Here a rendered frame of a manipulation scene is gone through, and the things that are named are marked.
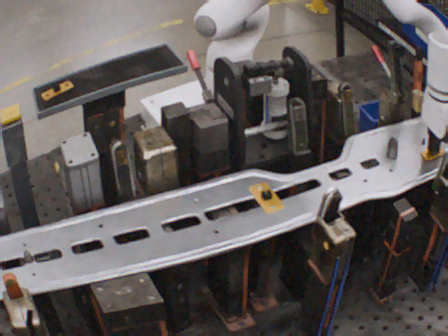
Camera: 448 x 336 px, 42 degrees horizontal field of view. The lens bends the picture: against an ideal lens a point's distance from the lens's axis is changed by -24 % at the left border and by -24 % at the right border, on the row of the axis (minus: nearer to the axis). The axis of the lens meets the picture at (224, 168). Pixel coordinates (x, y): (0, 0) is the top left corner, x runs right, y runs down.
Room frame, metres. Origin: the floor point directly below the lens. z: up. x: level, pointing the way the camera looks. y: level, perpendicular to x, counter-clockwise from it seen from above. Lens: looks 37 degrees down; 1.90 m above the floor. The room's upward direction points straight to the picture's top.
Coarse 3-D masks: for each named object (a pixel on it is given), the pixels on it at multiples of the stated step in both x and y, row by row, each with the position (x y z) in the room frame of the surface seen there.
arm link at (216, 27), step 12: (216, 0) 1.57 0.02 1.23; (228, 0) 1.56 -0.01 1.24; (240, 0) 1.54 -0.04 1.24; (252, 0) 1.53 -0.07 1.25; (264, 0) 1.53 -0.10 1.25; (204, 12) 1.57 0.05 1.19; (216, 12) 1.55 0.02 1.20; (228, 12) 1.54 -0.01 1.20; (240, 12) 1.54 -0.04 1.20; (252, 12) 1.54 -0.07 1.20; (204, 24) 1.55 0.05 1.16; (216, 24) 1.54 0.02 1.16; (228, 24) 1.53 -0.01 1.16; (240, 24) 1.55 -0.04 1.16; (204, 36) 1.56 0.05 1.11; (216, 36) 1.54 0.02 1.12; (228, 36) 1.55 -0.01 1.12
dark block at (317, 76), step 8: (312, 72) 1.37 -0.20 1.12; (320, 72) 1.37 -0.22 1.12; (312, 80) 1.33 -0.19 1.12; (320, 80) 1.34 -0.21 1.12; (312, 88) 1.33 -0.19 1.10; (320, 88) 1.34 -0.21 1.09; (320, 96) 1.34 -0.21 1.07; (320, 104) 1.35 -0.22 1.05; (320, 112) 1.35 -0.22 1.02; (320, 120) 1.35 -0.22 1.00; (320, 128) 1.35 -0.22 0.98; (320, 136) 1.35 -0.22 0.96; (320, 144) 1.35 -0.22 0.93; (312, 152) 1.34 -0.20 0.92; (320, 152) 1.35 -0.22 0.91; (312, 160) 1.34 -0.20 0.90; (320, 160) 1.35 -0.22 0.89; (312, 184) 1.34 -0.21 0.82
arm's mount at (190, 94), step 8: (176, 88) 1.81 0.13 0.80; (184, 88) 1.81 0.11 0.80; (192, 88) 1.81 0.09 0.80; (200, 88) 1.81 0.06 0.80; (152, 96) 1.77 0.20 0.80; (160, 96) 1.77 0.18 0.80; (168, 96) 1.77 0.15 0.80; (176, 96) 1.77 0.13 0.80; (184, 96) 1.77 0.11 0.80; (192, 96) 1.77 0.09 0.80; (200, 96) 1.77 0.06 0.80; (144, 104) 1.73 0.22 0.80; (152, 104) 1.73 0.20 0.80; (160, 104) 1.73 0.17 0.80; (184, 104) 1.73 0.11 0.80; (192, 104) 1.73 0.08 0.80; (144, 112) 1.74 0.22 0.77; (152, 112) 1.69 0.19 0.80; (152, 120) 1.69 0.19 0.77; (160, 120) 1.66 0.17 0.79; (144, 128) 1.74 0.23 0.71
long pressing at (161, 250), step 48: (384, 144) 1.26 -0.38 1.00; (192, 192) 1.10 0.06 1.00; (240, 192) 1.10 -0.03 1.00; (384, 192) 1.09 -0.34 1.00; (0, 240) 0.91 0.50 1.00; (48, 240) 0.94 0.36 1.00; (144, 240) 0.96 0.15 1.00; (192, 240) 0.97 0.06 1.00; (240, 240) 0.97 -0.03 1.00; (0, 288) 0.77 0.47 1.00; (48, 288) 0.80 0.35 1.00
